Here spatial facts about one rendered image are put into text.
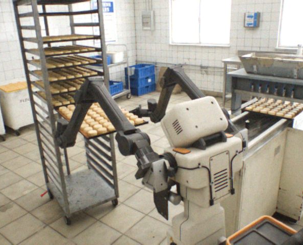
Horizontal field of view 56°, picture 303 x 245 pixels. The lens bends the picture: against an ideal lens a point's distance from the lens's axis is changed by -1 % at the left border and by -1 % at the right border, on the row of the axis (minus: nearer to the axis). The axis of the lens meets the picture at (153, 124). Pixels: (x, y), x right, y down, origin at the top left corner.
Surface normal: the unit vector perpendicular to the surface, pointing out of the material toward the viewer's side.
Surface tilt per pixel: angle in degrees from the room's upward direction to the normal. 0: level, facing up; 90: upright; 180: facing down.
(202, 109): 48
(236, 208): 90
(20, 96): 91
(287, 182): 90
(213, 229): 82
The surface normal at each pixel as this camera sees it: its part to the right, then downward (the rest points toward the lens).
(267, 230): -0.04, -0.94
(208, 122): 0.40, -0.43
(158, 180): 0.56, 0.14
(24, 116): 0.76, 0.25
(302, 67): -0.61, 0.65
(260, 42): -0.61, 0.30
